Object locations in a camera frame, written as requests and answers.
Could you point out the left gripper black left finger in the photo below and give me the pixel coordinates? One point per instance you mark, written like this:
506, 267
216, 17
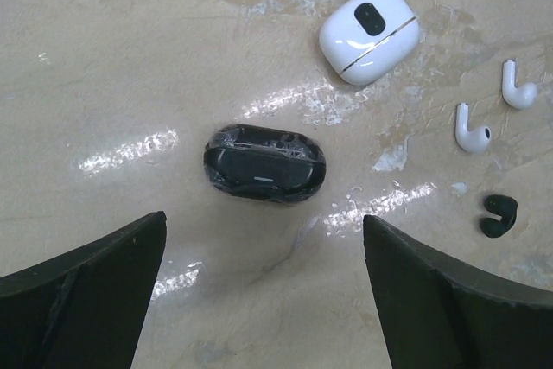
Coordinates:
84, 308

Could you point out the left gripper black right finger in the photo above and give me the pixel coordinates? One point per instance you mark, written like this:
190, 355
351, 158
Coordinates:
439, 312

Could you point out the black earbud charging case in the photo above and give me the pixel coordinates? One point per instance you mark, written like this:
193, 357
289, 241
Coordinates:
259, 163

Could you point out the white earbud charging case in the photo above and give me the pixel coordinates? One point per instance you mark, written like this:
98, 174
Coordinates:
363, 40

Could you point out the black earbud left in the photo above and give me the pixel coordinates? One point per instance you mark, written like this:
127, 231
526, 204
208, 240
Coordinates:
506, 210

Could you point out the white earbud left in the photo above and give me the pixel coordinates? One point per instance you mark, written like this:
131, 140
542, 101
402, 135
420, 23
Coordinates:
472, 141

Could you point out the white earbud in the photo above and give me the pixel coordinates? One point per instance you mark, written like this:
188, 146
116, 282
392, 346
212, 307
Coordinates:
519, 97
472, 141

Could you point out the white earbud right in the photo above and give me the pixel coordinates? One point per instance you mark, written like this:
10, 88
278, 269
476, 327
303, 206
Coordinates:
519, 97

